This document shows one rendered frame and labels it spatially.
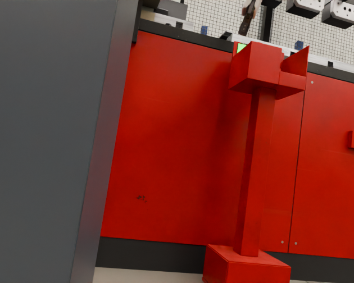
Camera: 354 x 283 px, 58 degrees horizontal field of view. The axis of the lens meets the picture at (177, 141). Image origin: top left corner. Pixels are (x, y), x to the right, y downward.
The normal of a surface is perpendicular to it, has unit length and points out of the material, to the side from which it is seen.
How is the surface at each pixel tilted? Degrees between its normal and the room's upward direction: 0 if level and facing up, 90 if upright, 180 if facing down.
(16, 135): 90
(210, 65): 90
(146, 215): 90
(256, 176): 90
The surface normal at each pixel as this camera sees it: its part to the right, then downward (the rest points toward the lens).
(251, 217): 0.22, -0.07
